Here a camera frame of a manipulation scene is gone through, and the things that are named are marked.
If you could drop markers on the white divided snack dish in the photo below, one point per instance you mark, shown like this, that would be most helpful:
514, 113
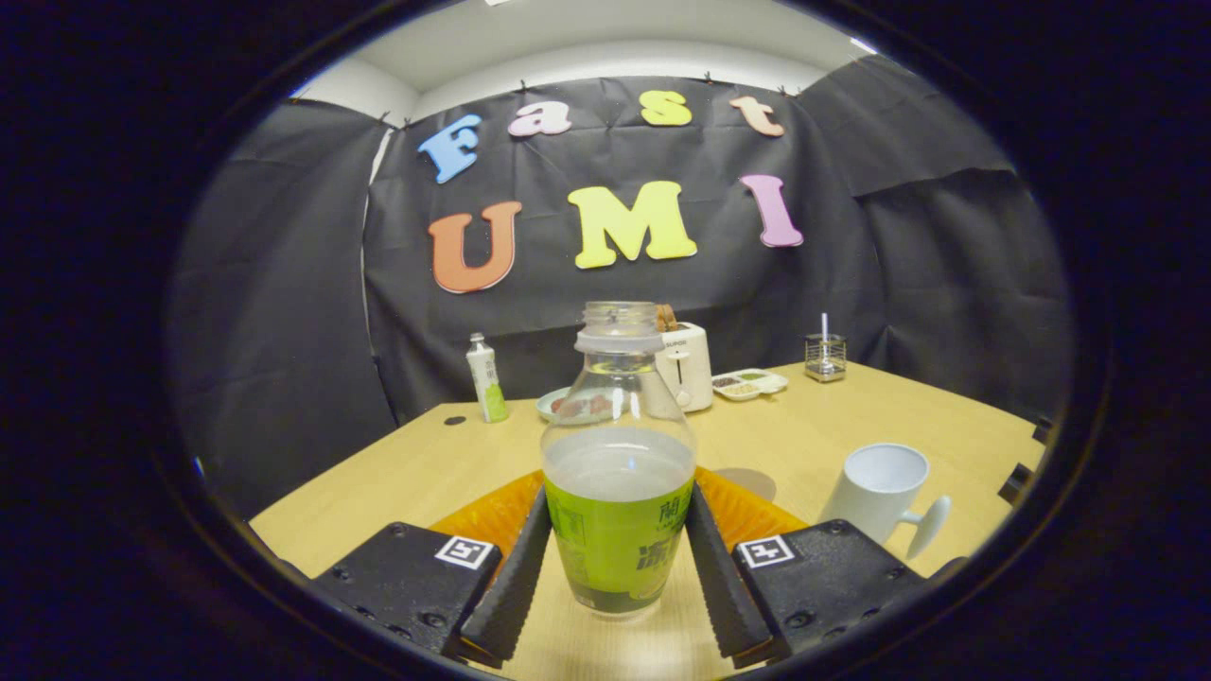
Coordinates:
749, 384

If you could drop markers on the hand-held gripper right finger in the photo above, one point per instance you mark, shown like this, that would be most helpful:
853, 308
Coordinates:
724, 586

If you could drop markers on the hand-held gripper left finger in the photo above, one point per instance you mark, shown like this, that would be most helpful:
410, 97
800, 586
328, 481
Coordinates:
511, 586

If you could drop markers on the clear glass tumbler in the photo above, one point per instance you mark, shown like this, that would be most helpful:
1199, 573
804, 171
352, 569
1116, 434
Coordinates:
826, 361

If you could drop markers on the black backdrop cloth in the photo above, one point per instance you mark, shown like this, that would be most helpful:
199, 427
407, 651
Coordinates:
605, 284

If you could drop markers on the white cup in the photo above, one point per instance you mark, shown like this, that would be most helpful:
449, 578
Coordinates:
875, 497

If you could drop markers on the green label juice bottle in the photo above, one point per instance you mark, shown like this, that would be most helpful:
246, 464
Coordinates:
620, 530

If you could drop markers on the cream toaster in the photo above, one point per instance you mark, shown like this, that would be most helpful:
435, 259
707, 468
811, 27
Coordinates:
693, 364

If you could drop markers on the pale green plate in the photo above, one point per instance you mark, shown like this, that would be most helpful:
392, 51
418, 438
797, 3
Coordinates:
546, 407

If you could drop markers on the small white green bottle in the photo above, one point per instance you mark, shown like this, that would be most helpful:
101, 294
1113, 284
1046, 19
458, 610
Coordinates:
486, 378

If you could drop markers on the wooden table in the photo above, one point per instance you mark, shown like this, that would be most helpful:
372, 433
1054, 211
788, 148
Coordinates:
397, 473

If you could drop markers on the brown bread slice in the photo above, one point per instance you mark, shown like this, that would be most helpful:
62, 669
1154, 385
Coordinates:
668, 317

